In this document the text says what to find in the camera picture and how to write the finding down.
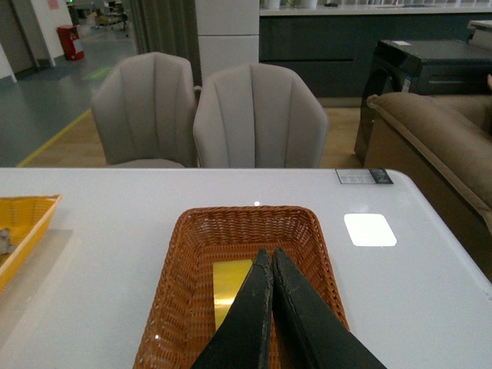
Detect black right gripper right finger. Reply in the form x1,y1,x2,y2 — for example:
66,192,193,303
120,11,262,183
272,248,384,368

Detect yellow packing tape roll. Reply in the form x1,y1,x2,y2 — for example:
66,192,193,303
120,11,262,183
213,259,252,331

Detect small grey plush toy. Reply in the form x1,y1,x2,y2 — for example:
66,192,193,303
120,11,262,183
0,228,16,254

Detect brown wicker basket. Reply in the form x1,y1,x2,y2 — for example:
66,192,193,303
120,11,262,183
134,205,348,368

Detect red fire extinguisher box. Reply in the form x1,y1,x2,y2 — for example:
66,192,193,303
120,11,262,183
57,25,85,61

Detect right grey upholstered chair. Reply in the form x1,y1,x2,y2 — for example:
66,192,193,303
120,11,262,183
193,63,329,168

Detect left grey upholstered chair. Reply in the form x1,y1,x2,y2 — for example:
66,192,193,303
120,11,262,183
91,52,198,168

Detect grey upholstered chair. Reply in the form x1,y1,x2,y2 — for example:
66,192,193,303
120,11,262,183
193,63,329,168
91,52,198,168

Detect brown sofa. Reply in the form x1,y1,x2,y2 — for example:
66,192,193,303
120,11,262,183
364,92,491,277

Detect table corner label sticker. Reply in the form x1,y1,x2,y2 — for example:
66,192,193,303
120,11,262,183
335,168,393,185

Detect dark grey counter cabinet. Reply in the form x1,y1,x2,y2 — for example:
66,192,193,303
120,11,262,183
259,5,491,98

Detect black appliance cabinet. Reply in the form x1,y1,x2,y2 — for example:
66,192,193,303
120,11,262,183
354,40,491,162

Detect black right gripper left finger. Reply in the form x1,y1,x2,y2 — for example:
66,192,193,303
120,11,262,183
192,248,274,368

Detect yellow wicker basket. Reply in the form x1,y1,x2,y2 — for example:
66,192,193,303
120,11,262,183
1,194,62,291

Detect white pillar cabinet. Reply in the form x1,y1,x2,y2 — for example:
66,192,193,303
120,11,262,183
195,0,260,80

